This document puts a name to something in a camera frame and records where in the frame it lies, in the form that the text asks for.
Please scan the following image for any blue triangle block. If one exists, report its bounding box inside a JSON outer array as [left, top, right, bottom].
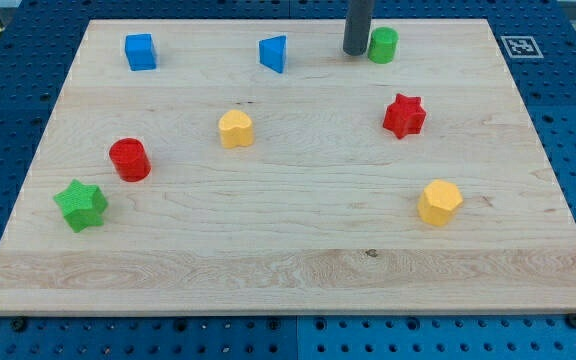
[[258, 35, 287, 73]]

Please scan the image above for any light wooden board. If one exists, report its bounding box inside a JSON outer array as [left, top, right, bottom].
[[0, 19, 576, 317]]

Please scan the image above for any yellow heart block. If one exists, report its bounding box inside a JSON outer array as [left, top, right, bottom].
[[218, 109, 255, 149]]

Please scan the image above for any red star block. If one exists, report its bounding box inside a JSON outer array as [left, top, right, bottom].
[[382, 93, 427, 139]]

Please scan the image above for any yellow hexagon block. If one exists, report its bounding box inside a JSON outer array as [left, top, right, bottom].
[[417, 179, 463, 226]]

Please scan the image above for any red cylinder block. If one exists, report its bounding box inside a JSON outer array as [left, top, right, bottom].
[[109, 138, 151, 182]]

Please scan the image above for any green cylinder block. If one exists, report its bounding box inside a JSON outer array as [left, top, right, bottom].
[[368, 27, 399, 64]]

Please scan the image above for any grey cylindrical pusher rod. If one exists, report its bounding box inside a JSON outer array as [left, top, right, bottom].
[[342, 0, 375, 56]]

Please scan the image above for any blue cube block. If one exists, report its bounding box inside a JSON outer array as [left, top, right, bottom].
[[124, 33, 156, 71]]

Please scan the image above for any green star block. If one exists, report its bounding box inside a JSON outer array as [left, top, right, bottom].
[[53, 179, 108, 233]]

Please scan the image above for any white fiducial marker tag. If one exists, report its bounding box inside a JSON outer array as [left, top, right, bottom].
[[501, 35, 543, 59]]

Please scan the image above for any black bolt left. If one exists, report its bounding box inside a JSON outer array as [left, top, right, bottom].
[[10, 317, 28, 333]]

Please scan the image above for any black bolt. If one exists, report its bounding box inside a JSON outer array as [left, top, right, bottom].
[[10, 317, 28, 333], [565, 313, 576, 329]]

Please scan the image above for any black bolt right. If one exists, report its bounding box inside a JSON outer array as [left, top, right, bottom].
[[565, 313, 576, 329]]

